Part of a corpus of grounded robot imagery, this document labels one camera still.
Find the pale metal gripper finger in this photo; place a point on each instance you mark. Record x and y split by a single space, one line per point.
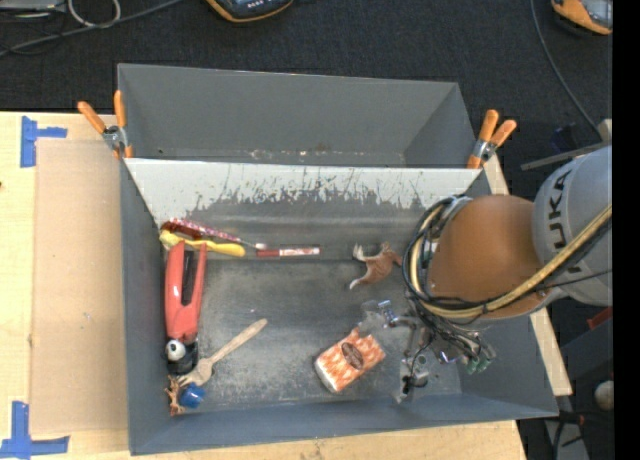
414 373
382 312

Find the brown toy animal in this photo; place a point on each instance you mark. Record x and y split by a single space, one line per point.
377 265

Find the orange and white packet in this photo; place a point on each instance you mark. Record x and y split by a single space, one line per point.
350 360

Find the grey metal bin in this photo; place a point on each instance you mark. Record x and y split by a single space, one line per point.
300 298

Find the red and white marker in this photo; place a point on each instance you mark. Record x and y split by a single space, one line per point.
290 251

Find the pale wooden fork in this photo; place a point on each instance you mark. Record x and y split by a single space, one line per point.
235 343

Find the yellow toy banana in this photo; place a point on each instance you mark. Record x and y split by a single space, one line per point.
220 247

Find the blue bottle cap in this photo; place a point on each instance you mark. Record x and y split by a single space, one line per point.
192 395

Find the red stapler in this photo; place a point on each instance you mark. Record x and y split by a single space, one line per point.
175 293

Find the black and white ball toy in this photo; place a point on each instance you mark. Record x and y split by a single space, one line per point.
176 350

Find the small brown toy figure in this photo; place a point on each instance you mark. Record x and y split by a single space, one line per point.
174 398

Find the brown cardboard board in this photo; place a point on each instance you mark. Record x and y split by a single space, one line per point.
75 288

